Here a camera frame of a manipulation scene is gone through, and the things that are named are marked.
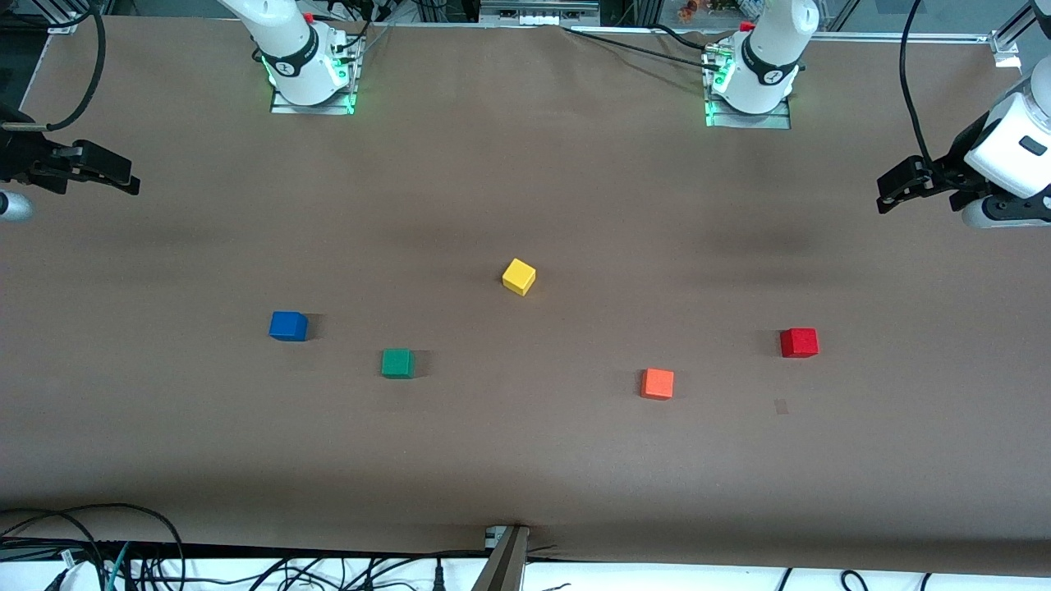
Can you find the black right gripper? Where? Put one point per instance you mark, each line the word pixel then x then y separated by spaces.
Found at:
pixel 18 156

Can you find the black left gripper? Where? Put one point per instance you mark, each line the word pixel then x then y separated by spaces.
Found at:
pixel 952 167

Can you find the red wooden block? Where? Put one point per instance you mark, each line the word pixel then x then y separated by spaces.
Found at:
pixel 799 343

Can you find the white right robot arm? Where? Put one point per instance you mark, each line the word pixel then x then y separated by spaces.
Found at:
pixel 300 49

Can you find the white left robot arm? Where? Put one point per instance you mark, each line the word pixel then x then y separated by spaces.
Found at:
pixel 768 57

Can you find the blue wooden block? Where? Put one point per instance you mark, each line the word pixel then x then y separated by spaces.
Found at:
pixel 287 327

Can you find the orange wooden block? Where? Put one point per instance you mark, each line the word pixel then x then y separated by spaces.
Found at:
pixel 657 384

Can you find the green wooden block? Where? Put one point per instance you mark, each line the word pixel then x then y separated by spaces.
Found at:
pixel 397 364

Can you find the yellow wooden block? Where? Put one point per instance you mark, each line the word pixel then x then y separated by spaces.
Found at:
pixel 518 277

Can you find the orange toy figure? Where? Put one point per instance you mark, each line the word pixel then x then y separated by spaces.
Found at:
pixel 688 10

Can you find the white power strip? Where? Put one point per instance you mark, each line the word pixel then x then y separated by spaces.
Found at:
pixel 538 12

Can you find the brown table cover sheet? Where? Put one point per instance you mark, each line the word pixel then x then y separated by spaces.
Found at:
pixel 525 451

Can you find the aluminium frame profile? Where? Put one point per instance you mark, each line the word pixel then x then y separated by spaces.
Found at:
pixel 66 20
pixel 1006 49

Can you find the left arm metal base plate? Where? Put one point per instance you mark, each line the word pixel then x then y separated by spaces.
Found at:
pixel 751 121

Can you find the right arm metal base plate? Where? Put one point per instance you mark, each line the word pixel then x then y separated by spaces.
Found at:
pixel 349 82

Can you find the small metal bracket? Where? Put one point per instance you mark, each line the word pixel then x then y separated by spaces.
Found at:
pixel 495 538

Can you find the dark metal support post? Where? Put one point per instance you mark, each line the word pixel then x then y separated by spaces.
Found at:
pixel 505 570

